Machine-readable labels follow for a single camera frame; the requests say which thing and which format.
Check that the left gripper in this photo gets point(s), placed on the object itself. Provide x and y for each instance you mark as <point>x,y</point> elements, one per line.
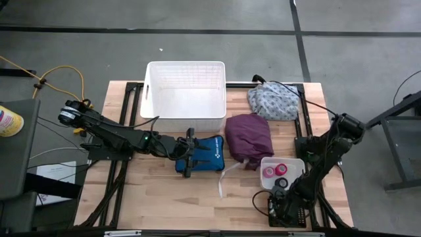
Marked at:
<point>172,147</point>

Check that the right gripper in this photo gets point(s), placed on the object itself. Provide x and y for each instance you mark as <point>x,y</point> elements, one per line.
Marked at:
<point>287,202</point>

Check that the black bandage roll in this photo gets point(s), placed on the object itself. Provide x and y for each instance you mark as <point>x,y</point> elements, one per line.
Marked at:
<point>281,182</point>

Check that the pink bandage roll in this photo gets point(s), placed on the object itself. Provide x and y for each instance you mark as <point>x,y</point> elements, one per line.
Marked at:
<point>268,172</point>

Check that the red bandage roll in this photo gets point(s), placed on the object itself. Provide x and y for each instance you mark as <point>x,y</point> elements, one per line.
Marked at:
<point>281,169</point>

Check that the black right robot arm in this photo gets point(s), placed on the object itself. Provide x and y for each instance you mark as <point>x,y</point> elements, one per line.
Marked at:
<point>329,148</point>

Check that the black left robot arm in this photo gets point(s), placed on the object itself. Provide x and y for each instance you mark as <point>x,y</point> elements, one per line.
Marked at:
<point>112,135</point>

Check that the blue first aid pouch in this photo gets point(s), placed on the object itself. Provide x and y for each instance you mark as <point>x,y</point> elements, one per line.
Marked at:
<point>210,154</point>

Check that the black mesh tray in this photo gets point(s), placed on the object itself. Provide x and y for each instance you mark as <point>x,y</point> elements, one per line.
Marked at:
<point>302,217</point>

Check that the small white plastic bin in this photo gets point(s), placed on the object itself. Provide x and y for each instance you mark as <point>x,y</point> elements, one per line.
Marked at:
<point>296,168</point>

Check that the white perforated plastic basket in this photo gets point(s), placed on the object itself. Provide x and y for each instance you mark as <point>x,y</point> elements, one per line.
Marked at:
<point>184,98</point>

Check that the grey patterned cloth gown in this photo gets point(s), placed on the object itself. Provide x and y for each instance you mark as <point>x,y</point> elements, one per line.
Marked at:
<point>274,102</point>

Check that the white paper sheet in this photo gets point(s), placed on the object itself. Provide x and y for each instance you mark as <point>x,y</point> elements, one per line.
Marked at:
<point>54,171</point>

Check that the black metal stand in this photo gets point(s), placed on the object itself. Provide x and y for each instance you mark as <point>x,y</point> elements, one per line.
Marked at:
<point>394,111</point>

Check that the dark grey side table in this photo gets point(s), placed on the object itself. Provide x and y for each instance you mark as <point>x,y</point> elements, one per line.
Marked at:
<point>16,148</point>

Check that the yellow white canister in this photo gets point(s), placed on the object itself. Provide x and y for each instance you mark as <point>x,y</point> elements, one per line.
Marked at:
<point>10,121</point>

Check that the black metal floor bar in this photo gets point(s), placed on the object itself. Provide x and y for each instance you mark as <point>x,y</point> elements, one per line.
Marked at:
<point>16,72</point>

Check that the black aluminium table frame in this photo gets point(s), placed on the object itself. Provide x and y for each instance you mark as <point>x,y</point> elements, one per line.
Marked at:
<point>131,87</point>

